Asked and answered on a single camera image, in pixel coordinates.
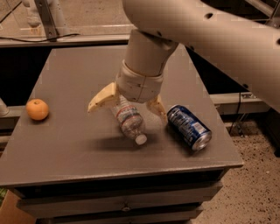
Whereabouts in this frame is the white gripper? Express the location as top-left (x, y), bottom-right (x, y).
top-left (87, 60), bottom-right (167, 123)

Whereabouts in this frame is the clear plastic water bottle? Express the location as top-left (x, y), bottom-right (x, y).
top-left (111, 96), bottom-right (147, 145)

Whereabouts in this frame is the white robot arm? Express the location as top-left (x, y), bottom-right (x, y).
top-left (87, 0), bottom-right (280, 119)

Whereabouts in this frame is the blue soda can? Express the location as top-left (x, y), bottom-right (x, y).
top-left (167, 105), bottom-right (212, 151)

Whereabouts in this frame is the grey drawer cabinet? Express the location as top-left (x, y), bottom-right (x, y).
top-left (0, 45), bottom-right (242, 224)

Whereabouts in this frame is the orange fruit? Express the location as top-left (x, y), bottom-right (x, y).
top-left (26, 99), bottom-right (49, 121)

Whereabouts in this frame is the metal drawer knob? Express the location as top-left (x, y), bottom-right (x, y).
top-left (122, 206), bottom-right (131, 212)

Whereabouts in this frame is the cardboard box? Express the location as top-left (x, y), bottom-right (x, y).
top-left (0, 191), bottom-right (36, 224)

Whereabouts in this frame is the black cable on ledge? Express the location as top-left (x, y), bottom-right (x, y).
top-left (0, 32), bottom-right (81, 44)

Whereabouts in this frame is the grey metal bracket left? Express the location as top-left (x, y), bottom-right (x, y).
top-left (34, 0), bottom-right (58, 42)

